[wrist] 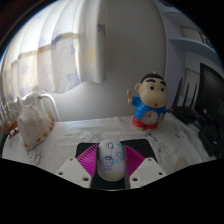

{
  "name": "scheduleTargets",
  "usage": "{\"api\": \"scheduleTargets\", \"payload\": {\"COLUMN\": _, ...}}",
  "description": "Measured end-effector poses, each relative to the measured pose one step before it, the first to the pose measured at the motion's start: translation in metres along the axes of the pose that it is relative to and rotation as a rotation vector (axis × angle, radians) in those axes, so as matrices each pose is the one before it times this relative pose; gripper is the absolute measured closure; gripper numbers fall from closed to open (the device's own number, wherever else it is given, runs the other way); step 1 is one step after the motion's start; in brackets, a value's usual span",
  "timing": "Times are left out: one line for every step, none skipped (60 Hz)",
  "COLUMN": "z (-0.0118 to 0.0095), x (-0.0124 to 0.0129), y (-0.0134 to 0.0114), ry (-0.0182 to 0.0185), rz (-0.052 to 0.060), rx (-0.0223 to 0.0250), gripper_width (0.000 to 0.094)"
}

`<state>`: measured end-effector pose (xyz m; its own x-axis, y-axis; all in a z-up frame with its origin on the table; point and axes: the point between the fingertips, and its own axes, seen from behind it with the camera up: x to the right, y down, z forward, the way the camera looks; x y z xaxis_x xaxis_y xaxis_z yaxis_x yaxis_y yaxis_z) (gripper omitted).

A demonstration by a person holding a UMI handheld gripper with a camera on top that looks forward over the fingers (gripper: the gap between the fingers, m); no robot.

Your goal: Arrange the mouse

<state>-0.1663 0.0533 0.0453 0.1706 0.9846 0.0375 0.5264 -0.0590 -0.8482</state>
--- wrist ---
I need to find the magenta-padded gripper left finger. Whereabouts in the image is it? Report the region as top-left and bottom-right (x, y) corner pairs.
(55, 143), (100, 188)

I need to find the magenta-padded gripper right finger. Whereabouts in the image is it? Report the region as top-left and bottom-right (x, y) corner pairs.
(122, 143), (168, 189)

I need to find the white cartoon-print computer mouse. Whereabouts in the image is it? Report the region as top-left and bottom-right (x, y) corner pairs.
(96, 139), (127, 182)

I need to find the black mouse pad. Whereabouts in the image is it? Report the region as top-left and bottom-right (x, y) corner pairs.
(75, 138), (158, 191)

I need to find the white printed tablecloth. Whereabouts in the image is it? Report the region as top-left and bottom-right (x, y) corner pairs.
(1, 114), (214, 191)

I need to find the cartoon boy figurine clock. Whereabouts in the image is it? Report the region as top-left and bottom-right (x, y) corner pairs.
(127, 71), (168, 132)

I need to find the large white conch shell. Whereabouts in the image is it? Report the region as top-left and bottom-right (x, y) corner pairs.
(16, 96), (56, 151)

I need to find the black router with antennas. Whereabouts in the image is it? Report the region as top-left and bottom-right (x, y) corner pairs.
(171, 77), (204, 125)

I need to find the white bent pipe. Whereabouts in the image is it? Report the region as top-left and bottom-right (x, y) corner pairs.
(16, 91), (62, 123)

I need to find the black computer monitor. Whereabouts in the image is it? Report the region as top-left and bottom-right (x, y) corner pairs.
(194, 62), (224, 158)

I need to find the white star-print curtain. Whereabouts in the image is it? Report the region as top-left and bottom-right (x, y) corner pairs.
(0, 0), (108, 101)

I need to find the white wall shelf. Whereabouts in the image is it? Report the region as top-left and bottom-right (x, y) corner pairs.
(156, 0), (224, 64)

